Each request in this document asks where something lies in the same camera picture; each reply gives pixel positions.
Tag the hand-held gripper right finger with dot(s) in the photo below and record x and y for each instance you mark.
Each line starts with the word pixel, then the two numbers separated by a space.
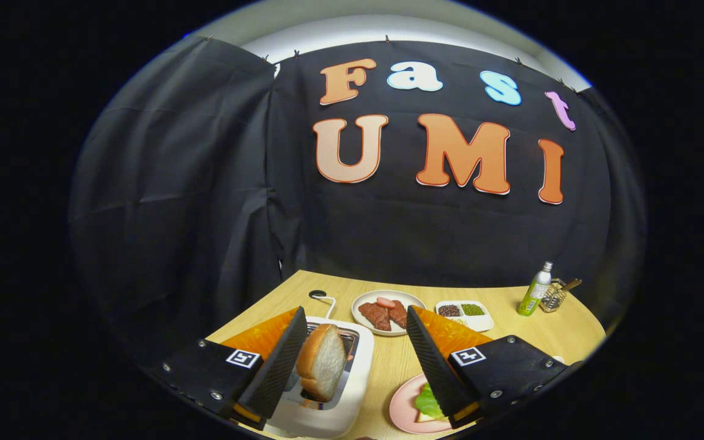
pixel 434 366

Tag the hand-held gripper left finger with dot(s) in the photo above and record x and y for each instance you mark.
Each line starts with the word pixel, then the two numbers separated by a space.
pixel 278 366

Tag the green lettuce leaf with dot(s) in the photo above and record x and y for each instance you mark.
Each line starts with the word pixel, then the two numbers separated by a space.
pixel 428 403

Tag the toasted bread slice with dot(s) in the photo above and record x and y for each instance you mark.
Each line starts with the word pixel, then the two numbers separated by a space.
pixel 324 363

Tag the pile of yellow beans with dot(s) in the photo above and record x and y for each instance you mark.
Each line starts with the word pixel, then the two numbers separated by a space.
pixel 457 321

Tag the pink round plate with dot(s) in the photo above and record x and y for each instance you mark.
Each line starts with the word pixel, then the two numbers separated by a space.
pixel 401 409

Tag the pile of dark beans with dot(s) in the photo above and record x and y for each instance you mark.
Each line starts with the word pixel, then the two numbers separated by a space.
pixel 448 310

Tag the white divided dish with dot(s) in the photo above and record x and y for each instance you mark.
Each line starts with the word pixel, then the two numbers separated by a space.
pixel 480 324

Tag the dark red meat slice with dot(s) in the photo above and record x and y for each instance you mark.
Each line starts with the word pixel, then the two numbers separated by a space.
pixel 398 315
pixel 376 316

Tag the pile of green beans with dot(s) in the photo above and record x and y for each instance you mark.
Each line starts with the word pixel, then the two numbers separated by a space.
pixel 473 309

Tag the pink sausage slice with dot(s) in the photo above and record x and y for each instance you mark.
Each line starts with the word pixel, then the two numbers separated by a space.
pixel 385 302

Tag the white toaster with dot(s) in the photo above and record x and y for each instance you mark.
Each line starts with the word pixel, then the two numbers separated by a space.
pixel 352 403

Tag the white round plate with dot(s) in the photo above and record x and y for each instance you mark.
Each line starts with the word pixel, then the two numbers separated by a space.
pixel 364 296

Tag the green label metal bottle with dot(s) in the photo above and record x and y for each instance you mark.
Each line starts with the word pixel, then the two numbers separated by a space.
pixel 534 293

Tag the black backdrop cloth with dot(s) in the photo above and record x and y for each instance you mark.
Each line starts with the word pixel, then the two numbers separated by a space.
pixel 205 214

